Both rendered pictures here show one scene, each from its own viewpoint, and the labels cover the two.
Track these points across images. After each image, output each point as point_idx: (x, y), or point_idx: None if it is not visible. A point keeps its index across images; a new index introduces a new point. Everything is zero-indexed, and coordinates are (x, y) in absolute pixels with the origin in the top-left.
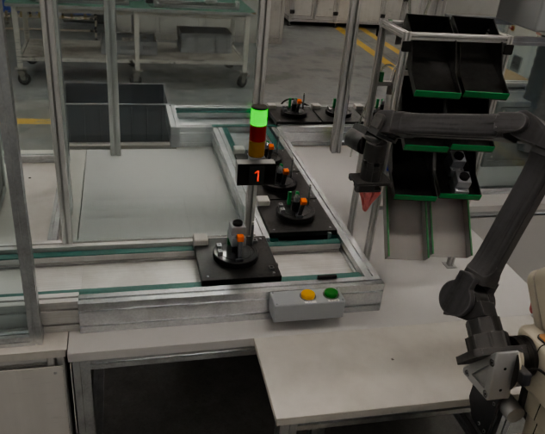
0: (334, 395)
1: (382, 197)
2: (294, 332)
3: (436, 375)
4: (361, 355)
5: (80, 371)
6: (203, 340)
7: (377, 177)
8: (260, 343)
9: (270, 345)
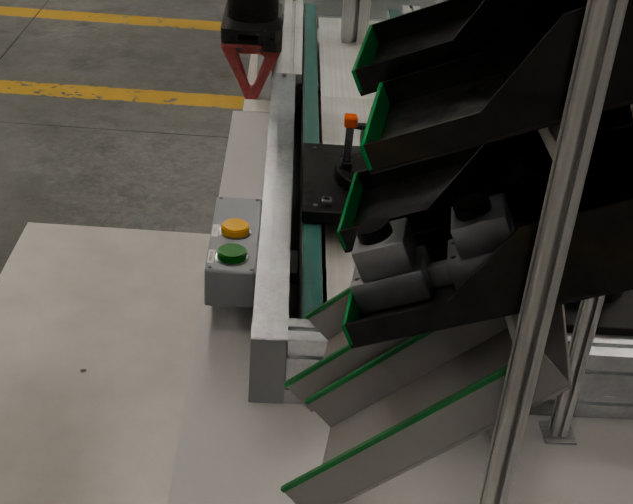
0: (36, 279)
1: None
2: None
3: (1, 417)
4: (115, 333)
5: None
6: (223, 192)
7: (227, 4)
8: (197, 237)
9: (187, 245)
